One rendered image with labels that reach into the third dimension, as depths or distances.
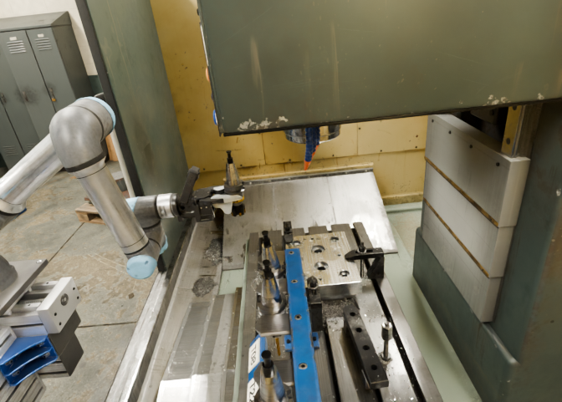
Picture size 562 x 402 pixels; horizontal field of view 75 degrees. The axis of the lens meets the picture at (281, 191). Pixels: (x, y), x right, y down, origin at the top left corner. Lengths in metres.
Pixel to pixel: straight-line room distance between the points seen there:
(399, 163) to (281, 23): 1.73
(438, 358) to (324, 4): 1.23
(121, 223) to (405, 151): 1.68
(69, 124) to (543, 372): 1.38
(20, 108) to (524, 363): 5.76
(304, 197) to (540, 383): 1.33
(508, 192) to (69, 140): 1.04
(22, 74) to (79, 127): 4.74
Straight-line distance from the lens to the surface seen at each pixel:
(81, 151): 0.99
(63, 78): 5.56
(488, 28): 0.77
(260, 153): 2.13
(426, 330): 1.61
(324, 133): 0.98
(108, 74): 1.42
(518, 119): 0.97
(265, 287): 0.77
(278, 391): 0.63
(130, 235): 1.08
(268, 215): 2.05
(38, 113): 5.79
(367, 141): 2.19
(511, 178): 1.01
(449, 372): 1.50
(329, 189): 2.15
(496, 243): 1.10
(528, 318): 1.14
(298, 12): 0.67
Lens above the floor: 1.78
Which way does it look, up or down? 26 degrees down
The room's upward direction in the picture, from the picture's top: 6 degrees counter-clockwise
